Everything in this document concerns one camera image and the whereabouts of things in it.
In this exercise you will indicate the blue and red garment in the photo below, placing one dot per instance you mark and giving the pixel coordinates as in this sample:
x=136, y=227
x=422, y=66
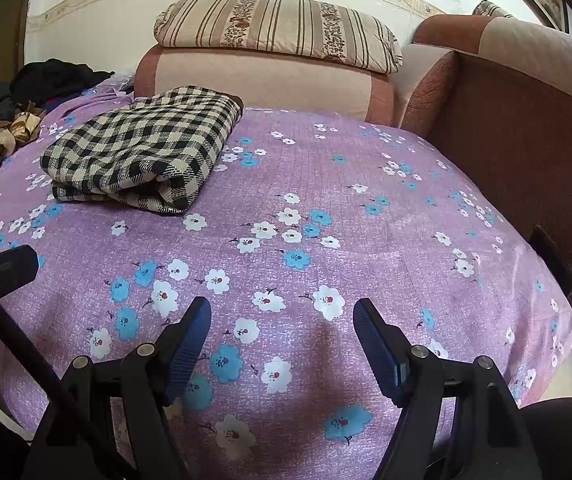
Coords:
x=66, y=100

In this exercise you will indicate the wooden door frame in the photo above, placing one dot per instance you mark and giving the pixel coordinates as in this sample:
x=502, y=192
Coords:
x=11, y=35

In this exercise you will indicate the black garment pile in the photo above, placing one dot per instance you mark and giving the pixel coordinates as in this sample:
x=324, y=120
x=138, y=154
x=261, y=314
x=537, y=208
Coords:
x=56, y=77

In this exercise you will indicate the purple floral bedsheet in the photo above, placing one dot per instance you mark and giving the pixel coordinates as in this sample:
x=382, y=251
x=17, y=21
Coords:
x=316, y=185

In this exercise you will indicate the black and beige checked jacket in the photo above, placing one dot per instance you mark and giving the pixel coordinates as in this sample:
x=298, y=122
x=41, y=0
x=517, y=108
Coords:
x=141, y=140

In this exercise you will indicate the striped beige pillow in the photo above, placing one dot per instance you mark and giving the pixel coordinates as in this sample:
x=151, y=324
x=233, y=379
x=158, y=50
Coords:
x=276, y=25

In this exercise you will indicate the brown and pink armchair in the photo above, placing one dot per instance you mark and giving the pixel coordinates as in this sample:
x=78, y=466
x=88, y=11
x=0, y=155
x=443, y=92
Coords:
x=515, y=135

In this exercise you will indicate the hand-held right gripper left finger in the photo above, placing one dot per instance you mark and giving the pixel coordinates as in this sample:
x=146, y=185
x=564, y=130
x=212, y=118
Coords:
x=191, y=347

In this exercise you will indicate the small striped pillow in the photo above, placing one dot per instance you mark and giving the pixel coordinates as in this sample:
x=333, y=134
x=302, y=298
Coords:
x=490, y=8

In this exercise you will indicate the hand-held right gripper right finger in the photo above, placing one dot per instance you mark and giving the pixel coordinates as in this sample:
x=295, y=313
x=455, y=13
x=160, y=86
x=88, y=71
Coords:
x=380, y=355

